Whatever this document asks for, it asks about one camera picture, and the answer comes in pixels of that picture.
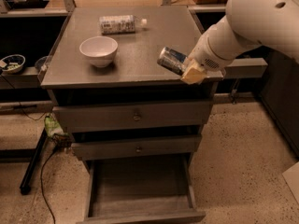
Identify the black floor cable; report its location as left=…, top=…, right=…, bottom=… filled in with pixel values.
left=39, top=147, right=60, bottom=224

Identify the green snack bag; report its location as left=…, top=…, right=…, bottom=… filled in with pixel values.
left=44, top=115, right=71, bottom=147

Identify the grey wooden drawer cabinet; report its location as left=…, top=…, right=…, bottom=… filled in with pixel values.
left=37, top=5, right=224, bottom=224

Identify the white ceramic bowl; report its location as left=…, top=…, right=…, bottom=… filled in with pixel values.
left=79, top=36, right=119, bottom=68

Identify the grey middle drawer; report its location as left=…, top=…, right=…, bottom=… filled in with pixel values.
left=71, top=134, right=202, bottom=161

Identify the silver blue redbull can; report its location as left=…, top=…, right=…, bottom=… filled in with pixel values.
left=157, top=47, right=187, bottom=76

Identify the grey top drawer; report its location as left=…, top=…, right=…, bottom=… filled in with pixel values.
left=53, top=101, right=212, bottom=133

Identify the clear plastic cup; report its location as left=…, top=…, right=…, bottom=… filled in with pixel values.
left=35, top=56, right=52, bottom=73

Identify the grey left side shelf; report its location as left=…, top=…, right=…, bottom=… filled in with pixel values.
left=0, top=67, right=40, bottom=90

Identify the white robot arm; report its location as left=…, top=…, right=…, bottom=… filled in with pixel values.
left=181, top=0, right=299, bottom=84

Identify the black metal table leg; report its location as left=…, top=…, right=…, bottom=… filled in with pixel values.
left=20, top=130, right=48, bottom=195

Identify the blue patterned small bowl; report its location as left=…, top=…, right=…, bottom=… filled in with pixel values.
left=0, top=54, right=26, bottom=74

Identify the grey open bottom drawer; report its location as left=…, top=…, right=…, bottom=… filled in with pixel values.
left=77, top=154, right=206, bottom=224

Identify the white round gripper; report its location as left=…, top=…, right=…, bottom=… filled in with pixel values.
left=181, top=33, right=233, bottom=85

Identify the clear labelled plastic bottle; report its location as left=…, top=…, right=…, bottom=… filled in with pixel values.
left=99, top=15, right=148, bottom=35

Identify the grey side shelf beam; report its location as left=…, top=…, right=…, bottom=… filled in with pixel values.
left=217, top=58, right=267, bottom=79

